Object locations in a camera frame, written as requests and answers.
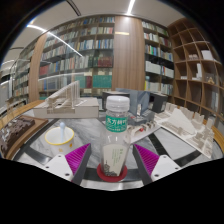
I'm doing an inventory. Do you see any wide wall bookshelf with books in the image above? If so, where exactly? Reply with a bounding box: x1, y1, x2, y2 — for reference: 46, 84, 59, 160
38, 14, 116, 99

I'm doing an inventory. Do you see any white spoon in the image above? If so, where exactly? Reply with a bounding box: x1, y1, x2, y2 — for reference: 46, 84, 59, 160
59, 121, 67, 142

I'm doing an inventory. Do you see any clear green-labelled drink bottle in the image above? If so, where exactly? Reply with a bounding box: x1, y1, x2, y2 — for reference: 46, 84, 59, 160
99, 95, 131, 178

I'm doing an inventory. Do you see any wooden cubby shelf unit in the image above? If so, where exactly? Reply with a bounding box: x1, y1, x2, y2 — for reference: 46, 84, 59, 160
166, 17, 224, 118

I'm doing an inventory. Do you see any flat round red coaster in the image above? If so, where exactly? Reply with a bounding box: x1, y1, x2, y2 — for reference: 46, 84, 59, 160
96, 163, 129, 183

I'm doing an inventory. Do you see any white columned building model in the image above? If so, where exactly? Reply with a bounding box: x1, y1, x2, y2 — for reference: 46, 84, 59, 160
32, 80, 100, 119

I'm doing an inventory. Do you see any white angular architectural model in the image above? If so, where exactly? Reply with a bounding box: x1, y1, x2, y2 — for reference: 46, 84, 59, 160
154, 101, 216, 159

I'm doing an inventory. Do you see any small flat white model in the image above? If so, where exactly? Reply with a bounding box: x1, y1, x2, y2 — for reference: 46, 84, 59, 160
128, 118, 161, 144

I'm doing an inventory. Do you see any distant side bookshelf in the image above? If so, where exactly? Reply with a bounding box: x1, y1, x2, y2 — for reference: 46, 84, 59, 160
9, 49, 39, 104

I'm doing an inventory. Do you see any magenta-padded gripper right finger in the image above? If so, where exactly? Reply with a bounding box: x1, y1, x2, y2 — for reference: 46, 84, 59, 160
132, 143, 183, 186

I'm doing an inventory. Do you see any dark grey building model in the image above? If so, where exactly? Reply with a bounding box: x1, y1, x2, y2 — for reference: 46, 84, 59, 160
101, 88, 168, 118

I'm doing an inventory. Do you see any narrow wall bookshelf with books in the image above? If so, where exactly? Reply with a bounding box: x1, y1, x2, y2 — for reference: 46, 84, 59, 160
141, 19, 175, 96

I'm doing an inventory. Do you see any white ceiling light strip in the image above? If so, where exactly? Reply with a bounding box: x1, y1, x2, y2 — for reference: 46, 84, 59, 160
125, 0, 136, 16

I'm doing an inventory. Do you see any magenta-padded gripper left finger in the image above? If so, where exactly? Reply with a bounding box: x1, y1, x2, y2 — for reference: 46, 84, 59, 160
43, 143, 92, 186

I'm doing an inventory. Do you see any white mug with yellow rim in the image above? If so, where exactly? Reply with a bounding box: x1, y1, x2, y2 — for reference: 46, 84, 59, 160
44, 125, 75, 154

